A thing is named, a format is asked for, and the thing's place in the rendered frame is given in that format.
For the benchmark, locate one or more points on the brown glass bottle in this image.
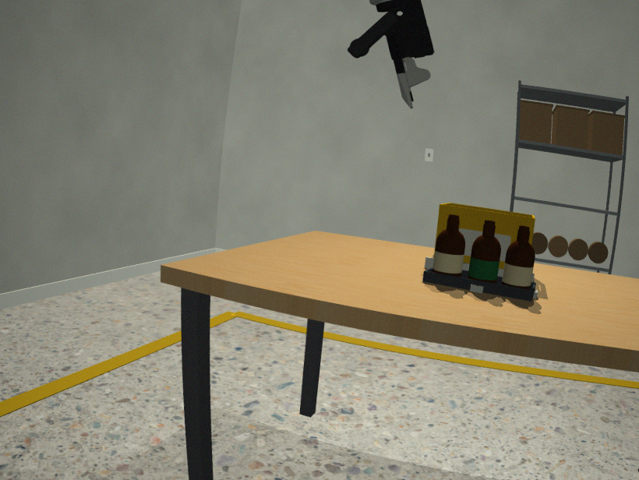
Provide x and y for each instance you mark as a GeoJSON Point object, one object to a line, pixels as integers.
{"type": "Point", "coordinates": [485, 255]}
{"type": "Point", "coordinates": [449, 251]}
{"type": "Point", "coordinates": [519, 262]}

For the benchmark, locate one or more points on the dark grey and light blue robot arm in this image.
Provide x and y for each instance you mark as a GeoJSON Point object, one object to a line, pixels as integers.
{"type": "Point", "coordinates": [360, 47]}

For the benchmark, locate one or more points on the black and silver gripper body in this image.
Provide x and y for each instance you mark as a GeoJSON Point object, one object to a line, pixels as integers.
{"type": "Point", "coordinates": [410, 31]}

